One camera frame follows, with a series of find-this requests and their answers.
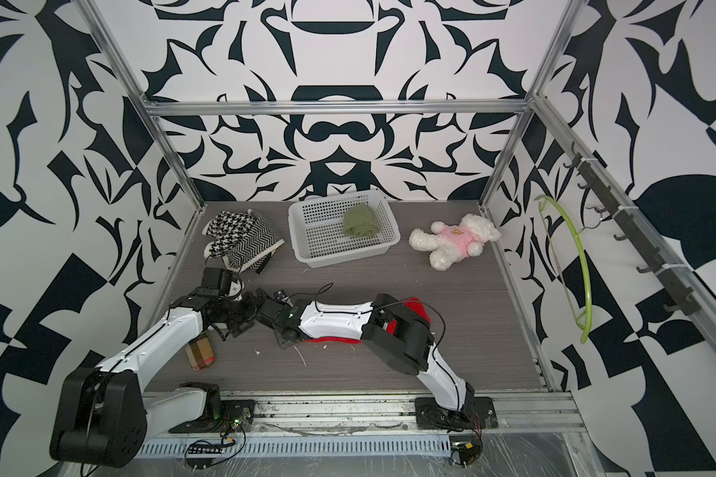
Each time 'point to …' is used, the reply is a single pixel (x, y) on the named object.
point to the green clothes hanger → (589, 316)
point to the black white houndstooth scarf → (242, 239)
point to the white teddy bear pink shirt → (447, 244)
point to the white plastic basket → (341, 229)
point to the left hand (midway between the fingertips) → (265, 306)
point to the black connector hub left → (204, 447)
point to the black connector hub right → (465, 451)
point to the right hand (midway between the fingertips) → (289, 331)
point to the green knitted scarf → (360, 221)
